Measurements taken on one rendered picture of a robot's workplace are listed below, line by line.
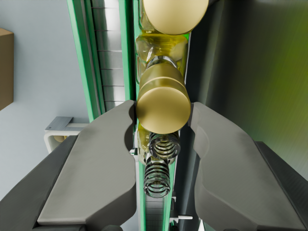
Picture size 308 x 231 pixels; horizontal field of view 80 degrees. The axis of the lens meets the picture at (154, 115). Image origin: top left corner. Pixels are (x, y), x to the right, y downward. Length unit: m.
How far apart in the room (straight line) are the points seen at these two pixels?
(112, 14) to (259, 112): 0.30
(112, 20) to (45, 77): 0.32
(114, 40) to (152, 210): 0.57
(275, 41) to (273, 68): 0.03
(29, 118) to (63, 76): 0.21
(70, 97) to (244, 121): 0.51
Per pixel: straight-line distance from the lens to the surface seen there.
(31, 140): 0.81
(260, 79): 0.26
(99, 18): 0.41
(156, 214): 0.76
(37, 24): 0.61
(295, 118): 0.21
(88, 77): 0.36
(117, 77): 0.42
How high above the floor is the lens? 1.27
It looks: 59 degrees down
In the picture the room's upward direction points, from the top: 178 degrees counter-clockwise
